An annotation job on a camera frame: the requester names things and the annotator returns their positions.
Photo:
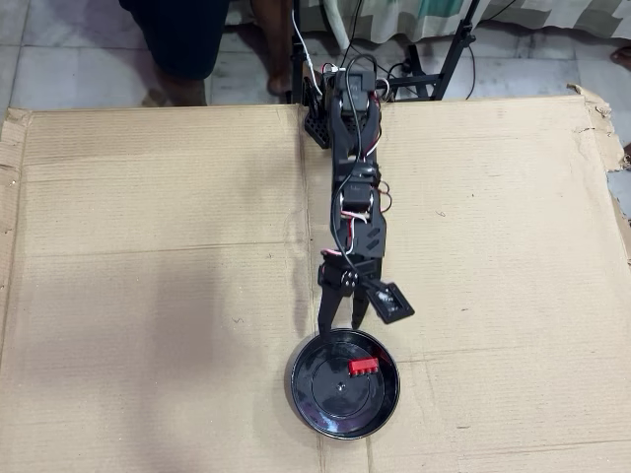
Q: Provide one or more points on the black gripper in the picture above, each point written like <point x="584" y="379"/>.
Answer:
<point x="340" y="276"/>

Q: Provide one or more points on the red lego block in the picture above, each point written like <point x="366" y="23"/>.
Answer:
<point x="362" y="367"/>

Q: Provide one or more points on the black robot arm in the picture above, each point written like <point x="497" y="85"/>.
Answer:
<point x="357" y="197"/>

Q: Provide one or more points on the black round plastic bowl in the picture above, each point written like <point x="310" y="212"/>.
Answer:
<point x="335" y="404"/>

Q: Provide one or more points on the black perforated base clamp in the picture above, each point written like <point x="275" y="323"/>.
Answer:
<point x="318" y="130"/>

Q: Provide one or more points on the brown cardboard sheet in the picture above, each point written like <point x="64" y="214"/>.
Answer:
<point x="148" y="246"/>

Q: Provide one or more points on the bare lower leg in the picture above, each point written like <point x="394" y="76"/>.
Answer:
<point x="276" y="49"/>

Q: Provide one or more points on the bare leg below shorts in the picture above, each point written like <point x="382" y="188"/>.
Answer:
<point x="182" y="91"/>

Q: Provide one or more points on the black metal stand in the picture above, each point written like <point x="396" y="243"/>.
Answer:
<point x="453" y="54"/>

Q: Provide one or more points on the dark shorts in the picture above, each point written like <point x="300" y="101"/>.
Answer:
<point x="182" y="34"/>

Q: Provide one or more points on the bare foot with toes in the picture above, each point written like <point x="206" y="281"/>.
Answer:
<point x="622" y="54"/>
<point x="627" y="157"/>

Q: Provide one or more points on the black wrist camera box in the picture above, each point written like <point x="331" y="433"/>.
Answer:
<point x="392" y="303"/>

